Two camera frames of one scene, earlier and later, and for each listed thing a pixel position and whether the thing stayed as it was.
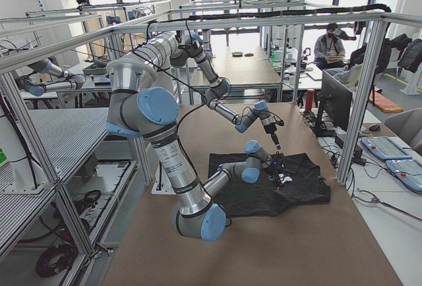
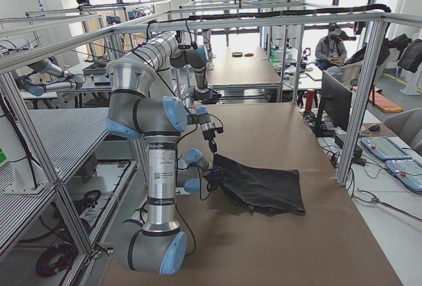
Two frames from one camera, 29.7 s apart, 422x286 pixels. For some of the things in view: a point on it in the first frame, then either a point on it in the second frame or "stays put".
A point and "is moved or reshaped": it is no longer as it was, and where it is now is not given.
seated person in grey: x=329 y=49 stays put
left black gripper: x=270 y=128 → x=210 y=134
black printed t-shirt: x=302 y=184 is moved or reshaped
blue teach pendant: x=385 y=147 stays put
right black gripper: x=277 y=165 → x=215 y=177
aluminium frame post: x=362 y=99 stays put
